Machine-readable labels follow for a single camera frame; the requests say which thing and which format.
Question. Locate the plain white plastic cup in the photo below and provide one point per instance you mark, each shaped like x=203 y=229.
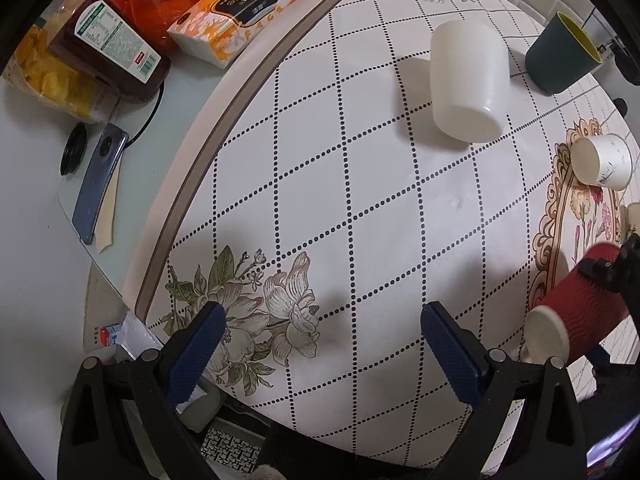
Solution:
x=470 y=81

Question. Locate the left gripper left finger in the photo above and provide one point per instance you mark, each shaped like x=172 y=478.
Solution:
x=97 y=441

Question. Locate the red ribbed paper cup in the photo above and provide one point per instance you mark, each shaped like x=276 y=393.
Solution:
x=573 y=318

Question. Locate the black round lens cap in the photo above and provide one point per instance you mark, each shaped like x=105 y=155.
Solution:
x=74 y=150

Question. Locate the orange tissue pack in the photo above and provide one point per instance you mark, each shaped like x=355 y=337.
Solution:
x=217 y=31

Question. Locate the floral checked tablecloth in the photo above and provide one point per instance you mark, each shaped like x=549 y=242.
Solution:
x=336 y=209

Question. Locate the yellow snack bag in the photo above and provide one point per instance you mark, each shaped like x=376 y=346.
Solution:
x=57 y=84

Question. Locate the brown bottle with white label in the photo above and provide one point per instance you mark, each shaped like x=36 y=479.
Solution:
x=92 y=36

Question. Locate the white paper cup with print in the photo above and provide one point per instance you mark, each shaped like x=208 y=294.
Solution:
x=603 y=161

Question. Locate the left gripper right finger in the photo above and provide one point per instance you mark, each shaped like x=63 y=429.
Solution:
x=548 y=441

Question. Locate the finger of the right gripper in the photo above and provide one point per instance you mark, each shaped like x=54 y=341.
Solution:
x=621 y=275

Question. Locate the dark green yellow-lined cup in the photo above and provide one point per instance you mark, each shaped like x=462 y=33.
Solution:
x=561 y=55

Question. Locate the blue smartphone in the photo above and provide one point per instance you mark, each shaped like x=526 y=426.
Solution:
x=102 y=164

